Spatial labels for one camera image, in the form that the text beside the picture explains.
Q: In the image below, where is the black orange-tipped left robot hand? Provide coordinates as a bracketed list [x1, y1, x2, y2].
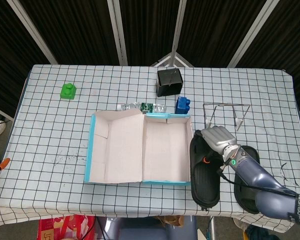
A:
[0, 157, 11, 176]

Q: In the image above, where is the white partition frame post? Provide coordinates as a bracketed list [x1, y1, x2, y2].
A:
[171, 0, 188, 55]
[226, 0, 281, 68]
[6, 0, 59, 65]
[106, 0, 129, 66]

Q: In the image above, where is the white triangular partition foot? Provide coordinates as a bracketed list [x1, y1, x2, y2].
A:
[151, 51, 195, 68]

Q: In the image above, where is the clear plastic water bottle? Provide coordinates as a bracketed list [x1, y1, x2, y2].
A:
[116, 101, 168, 114]

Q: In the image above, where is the brown paper bag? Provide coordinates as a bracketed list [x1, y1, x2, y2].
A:
[156, 214, 185, 228]

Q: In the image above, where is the blue toy building block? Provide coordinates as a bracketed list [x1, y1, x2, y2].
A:
[174, 96, 192, 115]

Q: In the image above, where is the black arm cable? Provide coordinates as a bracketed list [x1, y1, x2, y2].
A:
[216, 163, 300, 196]

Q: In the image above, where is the teal metal tube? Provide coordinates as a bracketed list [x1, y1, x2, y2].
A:
[206, 216, 216, 240]

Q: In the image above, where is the green toy building block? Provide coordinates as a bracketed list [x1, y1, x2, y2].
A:
[59, 82, 77, 101]

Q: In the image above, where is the dark blue chair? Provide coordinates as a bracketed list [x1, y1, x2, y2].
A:
[97, 216, 198, 240]

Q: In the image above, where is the black square cup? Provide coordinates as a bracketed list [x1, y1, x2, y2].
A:
[156, 67, 185, 98]

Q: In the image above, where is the white black-grid checkered tablecloth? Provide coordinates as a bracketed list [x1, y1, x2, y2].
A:
[0, 64, 300, 235]

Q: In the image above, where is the black rubber slipper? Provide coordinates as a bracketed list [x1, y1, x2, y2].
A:
[189, 129, 222, 211]
[233, 145, 261, 215]

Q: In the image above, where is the dark blue fabric bundle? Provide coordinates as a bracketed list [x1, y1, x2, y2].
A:
[247, 224, 275, 240]

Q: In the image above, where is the red patterned bag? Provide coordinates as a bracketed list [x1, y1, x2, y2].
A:
[38, 214, 96, 240]

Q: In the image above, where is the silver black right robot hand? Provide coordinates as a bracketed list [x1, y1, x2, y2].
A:
[194, 125, 239, 165]

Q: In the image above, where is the metal wire rack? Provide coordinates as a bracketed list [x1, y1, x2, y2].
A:
[202, 102, 251, 132]

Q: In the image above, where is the light blue shoebox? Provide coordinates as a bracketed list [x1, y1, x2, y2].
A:
[83, 109, 196, 187]

